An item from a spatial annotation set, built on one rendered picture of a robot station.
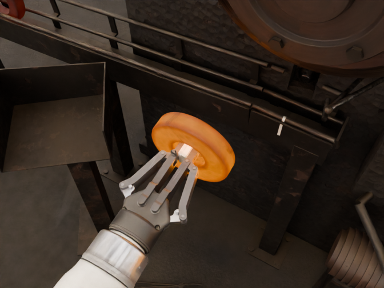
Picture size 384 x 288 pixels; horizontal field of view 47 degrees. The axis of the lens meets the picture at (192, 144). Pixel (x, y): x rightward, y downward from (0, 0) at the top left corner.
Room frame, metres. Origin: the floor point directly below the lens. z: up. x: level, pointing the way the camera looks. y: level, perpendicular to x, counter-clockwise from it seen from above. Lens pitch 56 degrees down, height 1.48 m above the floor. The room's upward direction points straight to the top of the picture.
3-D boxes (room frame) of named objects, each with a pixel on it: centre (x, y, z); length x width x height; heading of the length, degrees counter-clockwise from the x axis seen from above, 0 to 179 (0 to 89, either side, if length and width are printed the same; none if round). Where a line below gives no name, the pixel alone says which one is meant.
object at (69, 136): (0.63, 0.33, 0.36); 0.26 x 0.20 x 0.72; 95
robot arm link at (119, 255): (0.23, 0.11, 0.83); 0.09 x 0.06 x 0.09; 60
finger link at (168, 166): (0.36, 0.06, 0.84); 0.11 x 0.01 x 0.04; 152
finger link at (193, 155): (0.39, -0.01, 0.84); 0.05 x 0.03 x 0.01; 150
